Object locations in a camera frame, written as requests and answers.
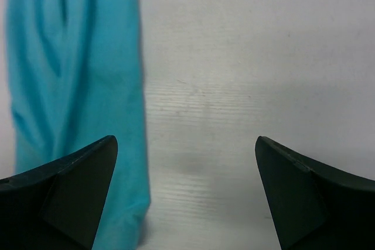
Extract teal t-shirt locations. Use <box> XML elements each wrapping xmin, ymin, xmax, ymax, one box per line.
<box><xmin>5</xmin><ymin>0</ymin><xmax>151</xmax><ymax>249</ymax></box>

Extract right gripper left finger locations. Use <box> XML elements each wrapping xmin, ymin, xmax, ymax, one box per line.
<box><xmin>1</xmin><ymin>135</ymin><xmax>118</xmax><ymax>250</ymax></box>

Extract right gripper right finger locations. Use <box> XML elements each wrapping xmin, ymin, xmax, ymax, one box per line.
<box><xmin>255</xmin><ymin>136</ymin><xmax>374</xmax><ymax>249</ymax></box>

